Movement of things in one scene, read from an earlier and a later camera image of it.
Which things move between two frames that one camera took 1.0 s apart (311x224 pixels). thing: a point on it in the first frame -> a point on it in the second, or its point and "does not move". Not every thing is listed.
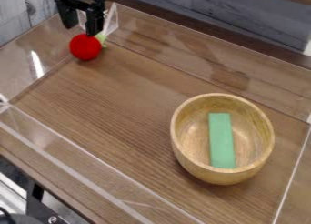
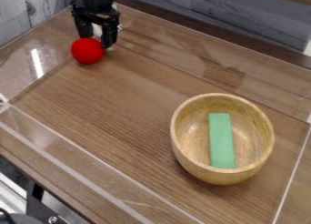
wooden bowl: [253, 135] does not move
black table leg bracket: [36, 208] does not move
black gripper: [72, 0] -> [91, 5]
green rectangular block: [222, 151] does not move
